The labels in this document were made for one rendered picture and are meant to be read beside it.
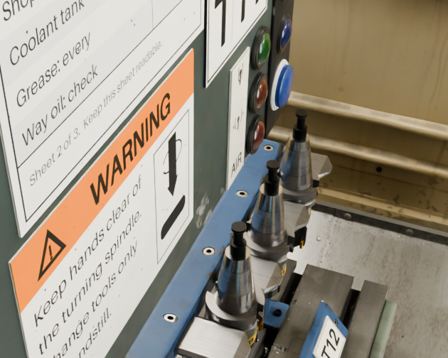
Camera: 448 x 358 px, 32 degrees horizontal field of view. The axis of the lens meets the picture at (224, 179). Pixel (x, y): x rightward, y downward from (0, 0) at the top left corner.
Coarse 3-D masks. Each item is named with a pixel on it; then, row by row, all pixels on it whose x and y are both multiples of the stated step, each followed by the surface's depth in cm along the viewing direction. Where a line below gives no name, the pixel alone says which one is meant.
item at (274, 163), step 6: (270, 162) 86; (276, 162) 86; (270, 168) 85; (276, 168) 85; (270, 174) 86; (276, 174) 86; (270, 180) 86; (276, 180) 87; (264, 186) 87; (270, 186) 87; (276, 186) 87; (270, 192) 87
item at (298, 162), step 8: (288, 144) 96; (296, 144) 95; (304, 144) 95; (288, 152) 96; (296, 152) 96; (304, 152) 96; (288, 160) 97; (296, 160) 96; (304, 160) 96; (280, 168) 99; (288, 168) 97; (296, 168) 97; (304, 168) 97; (280, 176) 99; (288, 176) 98; (296, 176) 97; (304, 176) 98; (280, 184) 99; (288, 184) 98; (296, 184) 98; (304, 184) 98
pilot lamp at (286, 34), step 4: (288, 20) 52; (288, 24) 52; (284, 28) 51; (288, 28) 52; (284, 32) 51; (288, 32) 52; (284, 36) 52; (288, 36) 52; (284, 40) 52; (288, 40) 52; (284, 44) 52
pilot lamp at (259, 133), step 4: (260, 124) 51; (260, 128) 51; (264, 128) 52; (256, 132) 51; (260, 132) 51; (264, 132) 52; (256, 136) 51; (260, 136) 51; (256, 140) 51; (260, 140) 52; (256, 144) 51; (256, 148) 52
